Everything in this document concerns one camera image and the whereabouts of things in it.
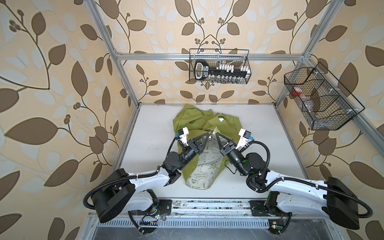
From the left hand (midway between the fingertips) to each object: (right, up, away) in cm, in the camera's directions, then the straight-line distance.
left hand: (210, 136), depth 64 cm
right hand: (+3, 0, +1) cm, 3 cm away
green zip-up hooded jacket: (-3, -24, +22) cm, 33 cm away
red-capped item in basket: (+49, +23, +17) cm, 56 cm away
